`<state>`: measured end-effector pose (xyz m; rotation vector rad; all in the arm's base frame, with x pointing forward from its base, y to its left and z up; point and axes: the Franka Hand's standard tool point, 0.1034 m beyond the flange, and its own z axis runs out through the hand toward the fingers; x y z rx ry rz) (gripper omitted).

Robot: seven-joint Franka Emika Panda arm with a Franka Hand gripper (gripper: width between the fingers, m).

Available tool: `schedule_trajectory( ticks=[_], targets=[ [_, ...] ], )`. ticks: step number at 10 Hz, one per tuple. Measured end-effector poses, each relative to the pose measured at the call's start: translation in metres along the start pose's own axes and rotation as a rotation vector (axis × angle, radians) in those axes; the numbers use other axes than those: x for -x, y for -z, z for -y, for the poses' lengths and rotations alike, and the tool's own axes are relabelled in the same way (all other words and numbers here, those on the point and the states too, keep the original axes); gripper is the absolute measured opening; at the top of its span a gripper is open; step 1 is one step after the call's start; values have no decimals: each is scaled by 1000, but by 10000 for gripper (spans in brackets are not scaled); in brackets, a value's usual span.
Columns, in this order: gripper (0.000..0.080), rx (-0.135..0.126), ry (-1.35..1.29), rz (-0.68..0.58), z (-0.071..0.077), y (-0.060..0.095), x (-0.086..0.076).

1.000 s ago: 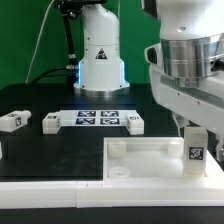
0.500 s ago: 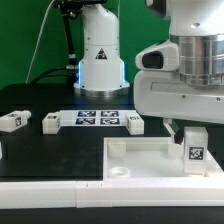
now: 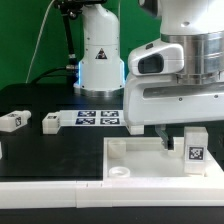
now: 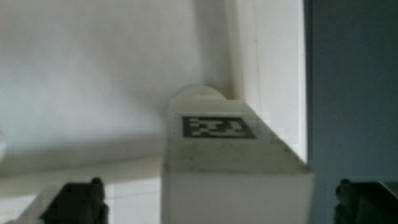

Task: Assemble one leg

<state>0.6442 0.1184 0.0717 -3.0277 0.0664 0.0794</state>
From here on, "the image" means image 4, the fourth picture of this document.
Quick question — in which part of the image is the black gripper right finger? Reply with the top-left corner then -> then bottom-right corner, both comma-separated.
333,179 -> 398,224

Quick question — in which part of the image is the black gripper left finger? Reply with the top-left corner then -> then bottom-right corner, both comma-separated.
40,177 -> 108,224

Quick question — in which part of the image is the white table leg with tag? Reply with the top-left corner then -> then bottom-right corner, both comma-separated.
161,86 -> 314,224

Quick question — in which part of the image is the white square tabletop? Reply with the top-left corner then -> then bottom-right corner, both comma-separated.
0,0 -> 308,224

